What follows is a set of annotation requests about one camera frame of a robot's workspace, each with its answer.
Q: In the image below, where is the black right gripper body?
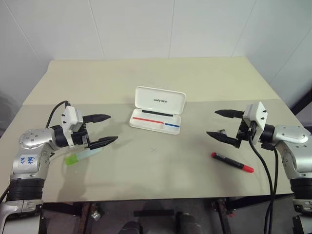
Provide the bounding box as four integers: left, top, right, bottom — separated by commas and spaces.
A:
236, 118, 257, 148

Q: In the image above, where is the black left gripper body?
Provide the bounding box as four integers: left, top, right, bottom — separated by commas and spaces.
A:
72, 116, 92, 150

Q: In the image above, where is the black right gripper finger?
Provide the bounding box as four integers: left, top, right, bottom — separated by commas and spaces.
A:
206, 131, 241, 149
214, 109, 245, 119

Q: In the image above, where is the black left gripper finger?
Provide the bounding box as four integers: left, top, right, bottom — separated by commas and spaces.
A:
88, 136, 119, 150
84, 113, 112, 124

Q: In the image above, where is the white open pencil case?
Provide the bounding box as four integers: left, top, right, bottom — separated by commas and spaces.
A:
129, 85, 187, 136

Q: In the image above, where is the translucent pen with green cap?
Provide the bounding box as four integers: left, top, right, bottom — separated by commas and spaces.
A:
64, 148, 101, 167

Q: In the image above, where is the red and black marker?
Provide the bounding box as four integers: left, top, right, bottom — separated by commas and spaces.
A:
210, 152, 255, 174

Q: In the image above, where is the rusty table leg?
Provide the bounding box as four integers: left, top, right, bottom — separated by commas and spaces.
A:
216, 199, 231, 234
81, 201, 97, 234

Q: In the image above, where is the black bar under table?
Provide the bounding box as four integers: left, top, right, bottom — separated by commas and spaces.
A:
133, 210, 176, 218

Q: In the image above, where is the dark rounded shape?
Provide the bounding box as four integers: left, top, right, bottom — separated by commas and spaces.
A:
175, 211, 196, 234
118, 220, 143, 234

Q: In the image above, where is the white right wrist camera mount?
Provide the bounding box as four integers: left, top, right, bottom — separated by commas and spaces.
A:
243, 101, 269, 143

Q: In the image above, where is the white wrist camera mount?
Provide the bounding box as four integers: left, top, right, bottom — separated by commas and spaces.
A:
243, 101, 269, 143
60, 105, 84, 149

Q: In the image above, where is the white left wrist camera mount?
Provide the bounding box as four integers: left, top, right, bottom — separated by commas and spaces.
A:
60, 105, 84, 149

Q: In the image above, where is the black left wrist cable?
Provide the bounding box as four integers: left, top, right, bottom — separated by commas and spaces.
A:
45, 100, 72, 129

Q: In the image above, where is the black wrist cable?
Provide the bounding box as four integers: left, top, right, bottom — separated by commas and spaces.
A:
248, 126, 274, 234
45, 100, 72, 129

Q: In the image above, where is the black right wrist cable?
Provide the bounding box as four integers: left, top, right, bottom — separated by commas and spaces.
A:
248, 126, 274, 234

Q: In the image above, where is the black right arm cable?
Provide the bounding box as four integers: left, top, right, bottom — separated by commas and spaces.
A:
262, 143, 278, 203

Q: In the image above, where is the black metal frame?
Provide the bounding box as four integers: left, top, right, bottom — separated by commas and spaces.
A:
289, 79, 312, 117

